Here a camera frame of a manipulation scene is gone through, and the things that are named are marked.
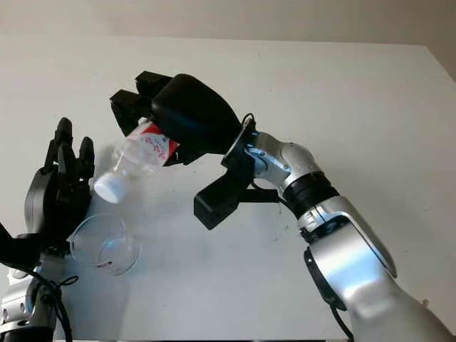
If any clear glass cup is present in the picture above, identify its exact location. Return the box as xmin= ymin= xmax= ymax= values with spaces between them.
xmin=69 ymin=213 xmax=142 ymax=277

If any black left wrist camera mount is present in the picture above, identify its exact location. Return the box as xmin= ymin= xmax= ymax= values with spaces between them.
xmin=0 ymin=222 xmax=71 ymax=276

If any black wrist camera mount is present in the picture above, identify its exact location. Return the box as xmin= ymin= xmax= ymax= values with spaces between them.
xmin=193 ymin=132 xmax=257 ymax=231
xmin=0 ymin=222 xmax=71 ymax=276

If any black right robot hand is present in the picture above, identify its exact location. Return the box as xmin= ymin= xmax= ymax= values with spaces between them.
xmin=108 ymin=71 xmax=240 ymax=167

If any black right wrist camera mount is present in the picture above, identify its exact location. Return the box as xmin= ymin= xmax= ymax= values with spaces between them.
xmin=193 ymin=132 xmax=257 ymax=231

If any clear plastic water bottle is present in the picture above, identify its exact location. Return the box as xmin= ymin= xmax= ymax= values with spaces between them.
xmin=93 ymin=119 xmax=181 ymax=204

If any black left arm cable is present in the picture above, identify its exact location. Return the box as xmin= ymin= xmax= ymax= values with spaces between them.
xmin=31 ymin=269 xmax=80 ymax=342

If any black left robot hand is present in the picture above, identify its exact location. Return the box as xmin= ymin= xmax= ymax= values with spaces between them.
xmin=17 ymin=117 xmax=96 ymax=256

